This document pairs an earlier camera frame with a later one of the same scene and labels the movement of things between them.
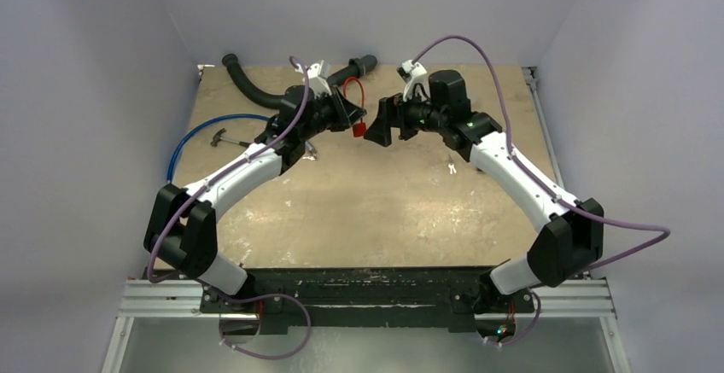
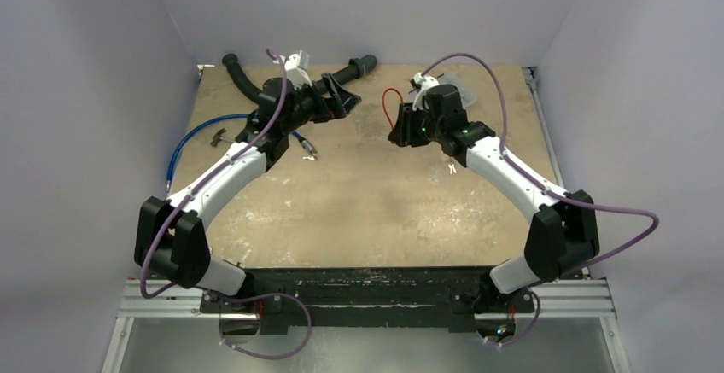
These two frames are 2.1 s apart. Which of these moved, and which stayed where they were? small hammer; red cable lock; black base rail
Moved: red cable lock
Stayed: black base rail; small hammer
